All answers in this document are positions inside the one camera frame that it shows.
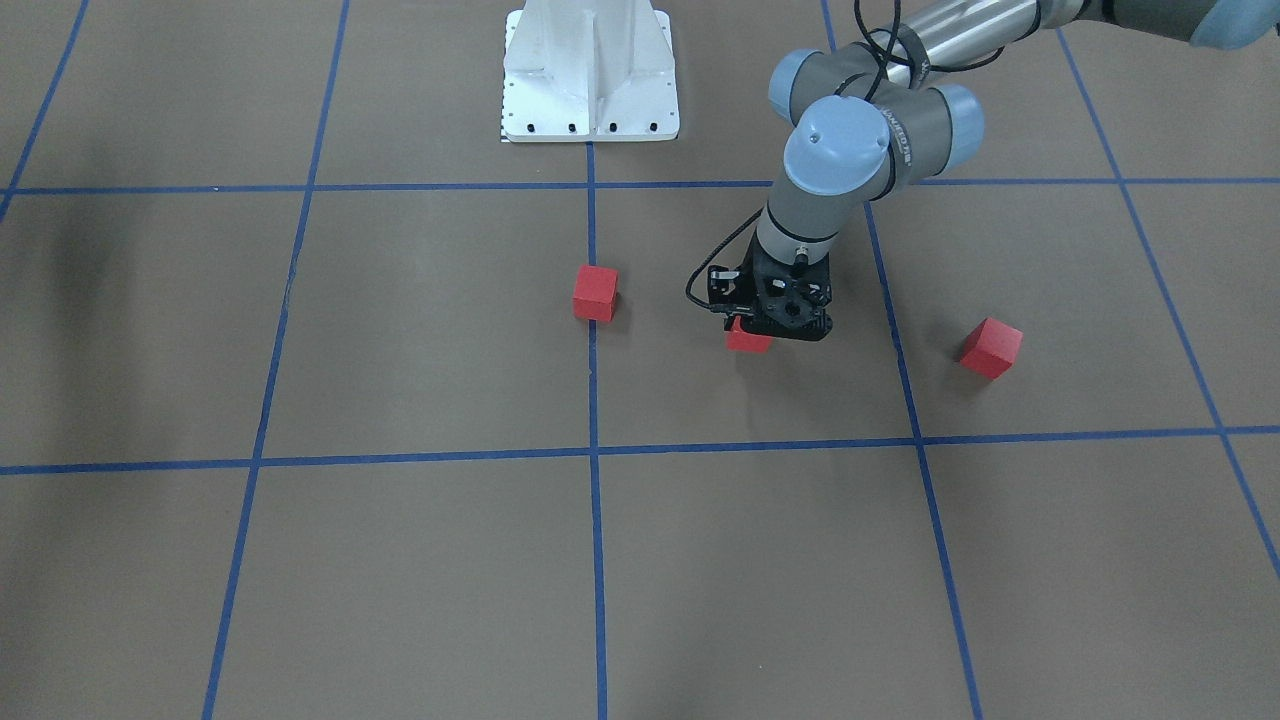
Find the red block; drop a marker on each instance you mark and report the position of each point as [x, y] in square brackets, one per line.
[737, 339]
[595, 293]
[991, 349]

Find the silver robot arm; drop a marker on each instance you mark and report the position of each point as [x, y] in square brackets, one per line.
[875, 116]

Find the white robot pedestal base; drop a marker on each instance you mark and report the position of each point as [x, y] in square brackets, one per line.
[589, 72]

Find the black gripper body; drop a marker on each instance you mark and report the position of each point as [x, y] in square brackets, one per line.
[722, 284]

